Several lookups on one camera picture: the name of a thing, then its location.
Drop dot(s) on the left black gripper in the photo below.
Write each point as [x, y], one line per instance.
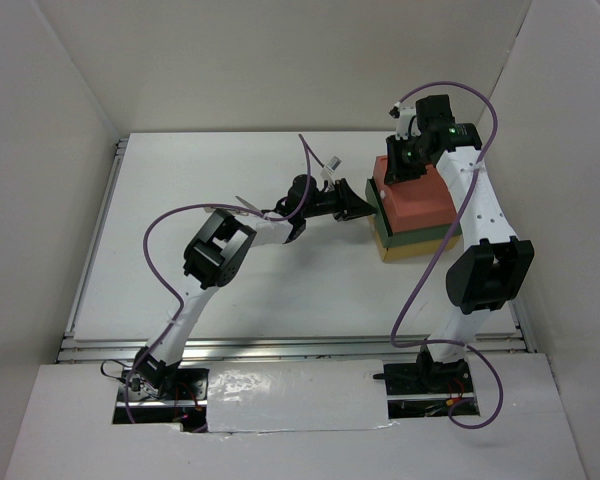
[347, 204]

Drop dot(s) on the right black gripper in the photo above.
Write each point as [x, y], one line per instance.
[395, 171]

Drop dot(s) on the yellow bottom drawer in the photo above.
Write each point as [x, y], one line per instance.
[408, 244]

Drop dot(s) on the green drawer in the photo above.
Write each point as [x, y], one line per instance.
[379, 220]

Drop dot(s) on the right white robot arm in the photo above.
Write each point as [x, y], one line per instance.
[494, 262]

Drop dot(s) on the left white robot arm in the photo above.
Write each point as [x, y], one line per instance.
[215, 254]

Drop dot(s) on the red top drawer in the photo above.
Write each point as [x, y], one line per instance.
[414, 204]

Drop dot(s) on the white foam board cover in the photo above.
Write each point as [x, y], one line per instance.
[303, 396]

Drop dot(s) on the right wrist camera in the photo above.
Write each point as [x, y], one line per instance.
[403, 116]

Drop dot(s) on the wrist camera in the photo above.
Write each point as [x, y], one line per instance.
[328, 171]
[403, 116]

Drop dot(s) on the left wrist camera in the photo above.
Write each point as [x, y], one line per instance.
[328, 171]

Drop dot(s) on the black handled scissors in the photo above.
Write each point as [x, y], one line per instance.
[247, 204]

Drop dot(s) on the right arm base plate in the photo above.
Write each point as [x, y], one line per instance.
[402, 379]

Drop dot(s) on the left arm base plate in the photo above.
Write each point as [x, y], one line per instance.
[189, 388]

